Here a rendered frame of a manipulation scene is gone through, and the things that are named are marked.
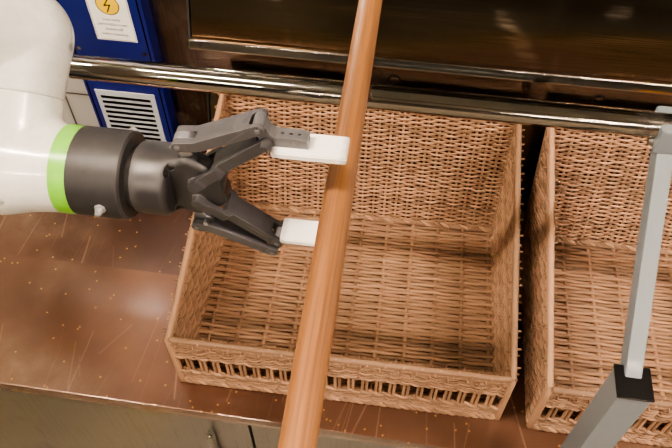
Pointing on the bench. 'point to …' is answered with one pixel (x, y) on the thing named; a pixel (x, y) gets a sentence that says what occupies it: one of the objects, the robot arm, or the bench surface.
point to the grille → (131, 112)
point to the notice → (110, 15)
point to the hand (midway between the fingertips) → (336, 196)
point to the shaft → (334, 221)
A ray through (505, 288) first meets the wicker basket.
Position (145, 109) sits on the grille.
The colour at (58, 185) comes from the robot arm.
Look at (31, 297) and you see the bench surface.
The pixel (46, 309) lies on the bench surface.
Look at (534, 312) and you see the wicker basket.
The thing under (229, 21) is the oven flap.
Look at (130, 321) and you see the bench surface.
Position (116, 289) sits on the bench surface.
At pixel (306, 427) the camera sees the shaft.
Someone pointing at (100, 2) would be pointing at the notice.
